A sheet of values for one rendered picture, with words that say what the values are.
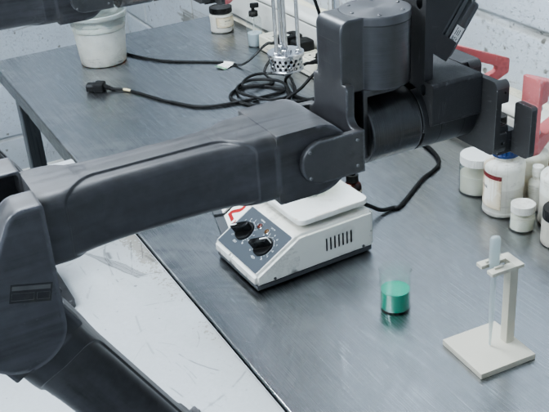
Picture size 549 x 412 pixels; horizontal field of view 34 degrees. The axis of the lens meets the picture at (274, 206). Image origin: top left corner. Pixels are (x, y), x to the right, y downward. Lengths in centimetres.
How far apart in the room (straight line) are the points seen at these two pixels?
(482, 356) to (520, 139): 43
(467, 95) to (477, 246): 63
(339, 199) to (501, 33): 49
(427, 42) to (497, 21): 92
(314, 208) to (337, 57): 61
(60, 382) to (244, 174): 20
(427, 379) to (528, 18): 71
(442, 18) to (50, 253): 35
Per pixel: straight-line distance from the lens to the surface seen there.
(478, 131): 79
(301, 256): 129
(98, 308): 130
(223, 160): 66
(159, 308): 127
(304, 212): 129
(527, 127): 77
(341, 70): 70
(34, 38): 365
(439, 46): 75
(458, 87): 76
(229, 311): 125
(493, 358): 114
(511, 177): 142
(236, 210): 145
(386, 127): 73
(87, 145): 181
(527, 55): 161
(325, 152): 69
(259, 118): 70
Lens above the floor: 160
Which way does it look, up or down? 28 degrees down
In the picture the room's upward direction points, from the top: 4 degrees counter-clockwise
